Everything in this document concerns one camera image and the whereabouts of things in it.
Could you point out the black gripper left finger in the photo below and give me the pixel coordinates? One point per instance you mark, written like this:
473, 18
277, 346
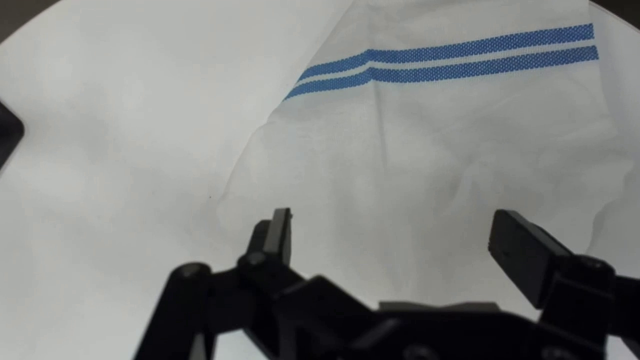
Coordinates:
279, 234

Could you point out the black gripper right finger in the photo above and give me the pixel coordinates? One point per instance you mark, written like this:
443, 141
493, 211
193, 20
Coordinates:
527, 256

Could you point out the white towel with blue stripes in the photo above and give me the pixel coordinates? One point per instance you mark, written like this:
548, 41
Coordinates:
433, 167

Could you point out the black tripod stand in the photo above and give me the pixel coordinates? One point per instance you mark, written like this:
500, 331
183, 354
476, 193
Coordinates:
8, 132

